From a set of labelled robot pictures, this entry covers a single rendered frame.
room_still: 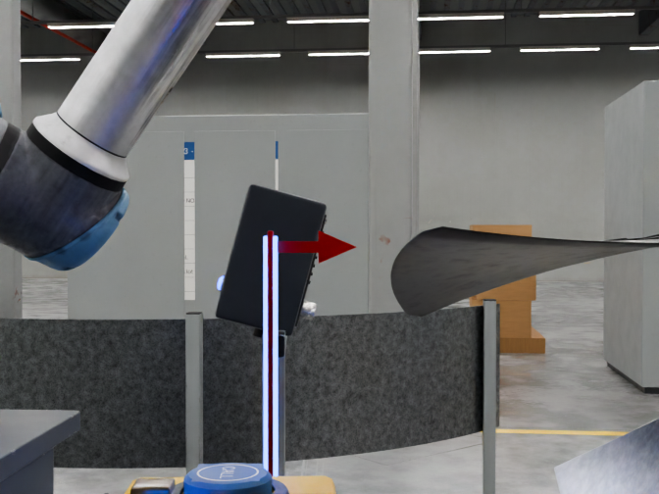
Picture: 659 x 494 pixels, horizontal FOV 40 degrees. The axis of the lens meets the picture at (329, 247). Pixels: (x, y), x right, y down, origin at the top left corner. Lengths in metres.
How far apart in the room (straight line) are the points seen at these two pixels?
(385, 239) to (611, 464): 4.34
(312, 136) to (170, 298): 1.64
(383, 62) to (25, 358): 3.08
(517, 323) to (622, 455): 8.18
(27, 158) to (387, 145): 4.14
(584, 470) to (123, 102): 0.57
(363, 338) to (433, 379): 0.29
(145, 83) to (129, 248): 6.14
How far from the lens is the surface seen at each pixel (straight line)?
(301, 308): 1.25
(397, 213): 5.02
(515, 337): 8.90
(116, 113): 0.97
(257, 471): 0.43
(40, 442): 0.91
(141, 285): 7.07
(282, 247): 0.66
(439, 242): 0.60
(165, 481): 0.43
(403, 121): 5.05
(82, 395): 2.54
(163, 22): 0.96
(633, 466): 0.71
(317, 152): 6.80
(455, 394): 2.84
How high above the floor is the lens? 1.19
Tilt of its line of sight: 1 degrees down
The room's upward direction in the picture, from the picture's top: straight up
